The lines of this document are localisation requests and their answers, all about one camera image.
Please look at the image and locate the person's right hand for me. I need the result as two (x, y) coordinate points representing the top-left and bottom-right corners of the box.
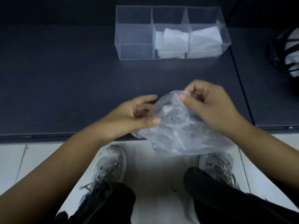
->
(178, 79), (243, 135)

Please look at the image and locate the person's left hand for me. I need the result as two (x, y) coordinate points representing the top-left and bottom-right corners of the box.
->
(99, 94), (162, 143)

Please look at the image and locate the clear plastic bag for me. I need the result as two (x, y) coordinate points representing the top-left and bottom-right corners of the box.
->
(131, 90), (234, 156)

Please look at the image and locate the person's right forearm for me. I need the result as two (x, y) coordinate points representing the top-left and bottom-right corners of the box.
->
(224, 118), (299, 196)

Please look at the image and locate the person's left forearm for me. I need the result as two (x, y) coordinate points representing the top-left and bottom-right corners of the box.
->
(0, 125), (110, 224)

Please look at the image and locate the stack of white folded bags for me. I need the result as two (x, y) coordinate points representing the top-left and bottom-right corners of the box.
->
(155, 28), (190, 59)
(187, 20), (223, 59)

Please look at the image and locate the person's left grey sneaker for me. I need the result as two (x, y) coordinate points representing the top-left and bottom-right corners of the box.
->
(79, 145), (127, 205)

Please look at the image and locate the person's grey sneaker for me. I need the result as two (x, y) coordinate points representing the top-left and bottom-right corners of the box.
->
(199, 152), (241, 190)
(79, 145), (127, 205)

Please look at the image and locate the clear acrylic compartment box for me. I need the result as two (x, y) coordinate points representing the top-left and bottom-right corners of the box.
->
(115, 5), (232, 61)

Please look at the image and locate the person's right grey sneaker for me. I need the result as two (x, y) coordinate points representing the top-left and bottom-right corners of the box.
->
(199, 152), (241, 190)

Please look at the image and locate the person's left black trouser leg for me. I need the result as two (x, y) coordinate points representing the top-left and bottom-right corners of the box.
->
(54, 180), (136, 224)

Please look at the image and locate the person's black trouser leg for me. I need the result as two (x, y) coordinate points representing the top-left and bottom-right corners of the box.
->
(54, 180), (136, 224)
(183, 167), (299, 224)

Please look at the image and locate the person's right black trouser leg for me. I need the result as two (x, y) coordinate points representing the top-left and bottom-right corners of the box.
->
(183, 167), (299, 224)

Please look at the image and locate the black and white striped bag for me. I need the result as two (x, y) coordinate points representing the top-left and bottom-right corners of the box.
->
(266, 26), (299, 78)

